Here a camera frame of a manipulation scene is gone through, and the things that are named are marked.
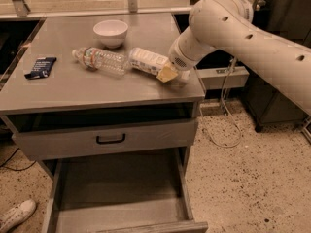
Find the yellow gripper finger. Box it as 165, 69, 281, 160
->
156, 62, 178, 83

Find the blue plastic bottle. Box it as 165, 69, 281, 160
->
128, 48, 168, 76

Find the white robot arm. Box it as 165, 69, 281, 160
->
168, 0, 311, 115

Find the clear water bottle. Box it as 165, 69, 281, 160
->
72, 47, 127, 76

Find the grey drawer cabinet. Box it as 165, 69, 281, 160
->
0, 12, 209, 233

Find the open grey lower drawer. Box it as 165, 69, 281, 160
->
42, 149, 208, 233

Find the closed grey upper drawer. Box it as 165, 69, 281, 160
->
13, 119, 198, 160

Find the white bowl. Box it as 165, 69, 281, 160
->
93, 20, 128, 49

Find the dark blue snack packet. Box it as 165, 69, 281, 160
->
24, 57, 57, 80

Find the white shoe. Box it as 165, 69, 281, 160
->
0, 199, 36, 233

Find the grey metal bracket block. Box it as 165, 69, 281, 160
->
197, 66, 249, 90

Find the white power cable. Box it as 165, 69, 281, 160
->
198, 57, 244, 149

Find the black drawer handle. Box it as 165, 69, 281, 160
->
96, 134, 126, 145

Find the black floor cable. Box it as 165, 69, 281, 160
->
0, 148, 37, 172

